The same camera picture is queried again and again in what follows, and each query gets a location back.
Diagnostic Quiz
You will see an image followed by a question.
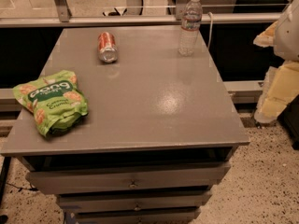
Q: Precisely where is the black floor cable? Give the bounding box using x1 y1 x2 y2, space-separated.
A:
5 181 39 193

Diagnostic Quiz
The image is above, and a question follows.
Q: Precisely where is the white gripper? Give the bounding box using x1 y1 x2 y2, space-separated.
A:
253 0 299 123

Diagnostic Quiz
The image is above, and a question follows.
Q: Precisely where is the metal frame rail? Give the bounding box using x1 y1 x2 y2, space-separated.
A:
0 0 280 28

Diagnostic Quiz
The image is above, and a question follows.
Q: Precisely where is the orange soda can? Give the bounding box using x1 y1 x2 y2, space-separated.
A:
97 32 118 63

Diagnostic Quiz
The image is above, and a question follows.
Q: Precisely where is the clear plastic water bottle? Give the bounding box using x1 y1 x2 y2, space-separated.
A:
178 0 203 56

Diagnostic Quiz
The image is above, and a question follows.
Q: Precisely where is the white cable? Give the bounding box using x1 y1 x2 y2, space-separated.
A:
206 11 215 50

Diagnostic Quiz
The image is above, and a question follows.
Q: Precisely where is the grey drawer cabinet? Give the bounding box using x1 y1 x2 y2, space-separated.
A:
2 26 249 224

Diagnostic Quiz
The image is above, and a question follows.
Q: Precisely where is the green snack bag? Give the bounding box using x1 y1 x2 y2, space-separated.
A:
13 70 88 137

